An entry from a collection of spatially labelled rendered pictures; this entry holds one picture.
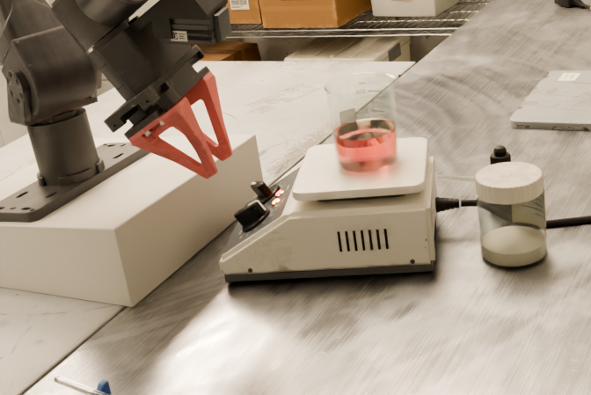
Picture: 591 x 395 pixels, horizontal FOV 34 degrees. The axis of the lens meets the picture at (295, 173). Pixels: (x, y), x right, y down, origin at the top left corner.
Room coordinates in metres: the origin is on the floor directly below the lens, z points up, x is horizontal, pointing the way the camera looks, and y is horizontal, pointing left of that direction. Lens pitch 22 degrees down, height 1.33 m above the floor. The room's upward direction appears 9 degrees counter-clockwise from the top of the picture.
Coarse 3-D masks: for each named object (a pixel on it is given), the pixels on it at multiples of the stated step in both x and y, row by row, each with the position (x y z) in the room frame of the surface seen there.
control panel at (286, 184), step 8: (288, 176) 0.92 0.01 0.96; (280, 184) 0.92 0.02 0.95; (288, 184) 0.89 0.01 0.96; (288, 192) 0.87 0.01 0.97; (272, 200) 0.88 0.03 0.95; (280, 200) 0.86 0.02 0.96; (272, 208) 0.85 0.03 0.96; (280, 208) 0.83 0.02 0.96; (272, 216) 0.83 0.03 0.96; (240, 224) 0.88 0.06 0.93; (264, 224) 0.82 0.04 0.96; (232, 232) 0.87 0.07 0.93; (240, 232) 0.85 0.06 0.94; (248, 232) 0.83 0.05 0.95; (232, 240) 0.84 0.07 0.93; (240, 240) 0.83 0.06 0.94; (224, 248) 0.84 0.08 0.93
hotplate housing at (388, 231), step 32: (288, 224) 0.80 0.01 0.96; (320, 224) 0.80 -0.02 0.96; (352, 224) 0.79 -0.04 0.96; (384, 224) 0.79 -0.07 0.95; (416, 224) 0.78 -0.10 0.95; (224, 256) 0.82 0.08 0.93; (256, 256) 0.81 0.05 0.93; (288, 256) 0.81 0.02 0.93; (320, 256) 0.80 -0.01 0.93; (352, 256) 0.79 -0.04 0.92; (384, 256) 0.79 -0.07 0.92; (416, 256) 0.78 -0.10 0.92
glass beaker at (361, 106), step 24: (360, 72) 0.88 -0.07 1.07; (336, 96) 0.83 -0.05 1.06; (360, 96) 0.82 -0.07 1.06; (384, 96) 0.83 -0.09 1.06; (336, 120) 0.83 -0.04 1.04; (360, 120) 0.82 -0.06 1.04; (384, 120) 0.83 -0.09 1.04; (336, 144) 0.84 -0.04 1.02; (360, 144) 0.82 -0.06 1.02; (384, 144) 0.82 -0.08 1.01; (360, 168) 0.82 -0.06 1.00; (384, 168) 0.82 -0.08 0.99
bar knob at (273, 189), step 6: (252, 186) 0.91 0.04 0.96; (258, 186) 0.89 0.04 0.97; (264, 186) 0.89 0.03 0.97; (276, 186) 0.90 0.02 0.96; (258, 192) 0.90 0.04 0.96; (264, 192) 0.89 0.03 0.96; (270, 192) 0.89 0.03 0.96; (276, 192) 0.89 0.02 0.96; (258, 198) 0.91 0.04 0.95; (264, 198) 0.89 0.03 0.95; (270, 198) 0.89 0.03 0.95
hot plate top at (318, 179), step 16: (400, 144) 0.89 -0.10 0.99; (416, 144) 0.88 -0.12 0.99; (304, 160) 0.88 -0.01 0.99; (320, 160) 0.88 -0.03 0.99; (400, 160) 0.85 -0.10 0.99; (416, 160) 0.84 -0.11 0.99; (304, 176) 0.84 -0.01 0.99; (320, 176) 0.84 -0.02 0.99; (336, 176) 0.83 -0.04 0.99; (352, 176) 0.83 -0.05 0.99; (368, 176) 0.82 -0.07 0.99; (384, 176) 0.81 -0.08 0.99; (400, 176) 0.81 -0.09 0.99; (416, 176) 0.80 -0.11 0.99; (304, 192) 0.81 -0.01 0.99; (320, 192) 0.80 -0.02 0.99; (336, 192) 0.80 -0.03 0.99; (352, 192) 0.80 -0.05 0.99; (368, 192) 0.79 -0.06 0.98; (384, 192) 0.79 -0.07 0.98; (400, 192) 0.79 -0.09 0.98; (416, 192) 0.79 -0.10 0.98
